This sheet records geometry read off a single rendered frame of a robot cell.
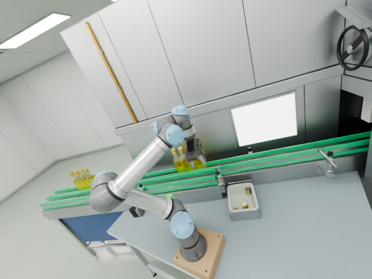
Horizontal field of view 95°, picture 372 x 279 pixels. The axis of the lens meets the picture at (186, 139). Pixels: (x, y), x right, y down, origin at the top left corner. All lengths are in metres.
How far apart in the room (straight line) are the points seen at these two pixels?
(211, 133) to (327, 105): 0.78
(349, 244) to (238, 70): 1.06
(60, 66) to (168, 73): 4.60
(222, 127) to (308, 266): 0.87
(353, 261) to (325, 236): 0.12
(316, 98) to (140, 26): 1.20
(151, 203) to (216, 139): 0.69
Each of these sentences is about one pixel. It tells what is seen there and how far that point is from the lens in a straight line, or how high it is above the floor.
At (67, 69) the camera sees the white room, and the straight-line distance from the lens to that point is 5.55.
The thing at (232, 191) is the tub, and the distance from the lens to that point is 1.33.
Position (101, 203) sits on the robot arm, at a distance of 0.76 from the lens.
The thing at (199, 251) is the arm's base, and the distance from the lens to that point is 1.05.
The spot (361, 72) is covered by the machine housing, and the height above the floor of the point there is 1.36.
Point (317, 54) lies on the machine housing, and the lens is 1.34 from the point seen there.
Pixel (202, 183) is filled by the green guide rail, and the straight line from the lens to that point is 1.27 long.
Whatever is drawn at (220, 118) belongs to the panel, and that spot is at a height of 1.26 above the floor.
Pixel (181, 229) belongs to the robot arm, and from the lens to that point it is 0.92.
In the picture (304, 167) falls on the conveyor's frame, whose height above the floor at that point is 0.85.
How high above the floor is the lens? 1.74
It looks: 25 degrees down
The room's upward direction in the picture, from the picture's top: 21 degrees counter-clockwise
